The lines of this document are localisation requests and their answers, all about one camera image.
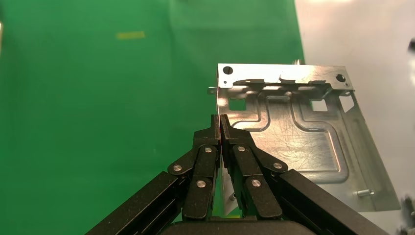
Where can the silver sheet metal bracket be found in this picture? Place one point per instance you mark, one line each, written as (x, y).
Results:
(308, 146)

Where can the yellow square mat marking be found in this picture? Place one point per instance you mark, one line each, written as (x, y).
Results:
(130, 35)

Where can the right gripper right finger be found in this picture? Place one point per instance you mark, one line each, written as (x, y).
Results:
(249, 175)

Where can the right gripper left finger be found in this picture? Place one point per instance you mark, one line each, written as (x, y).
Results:
(197, 175)

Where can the green table mat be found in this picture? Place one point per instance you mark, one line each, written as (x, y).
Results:
(97, 113)

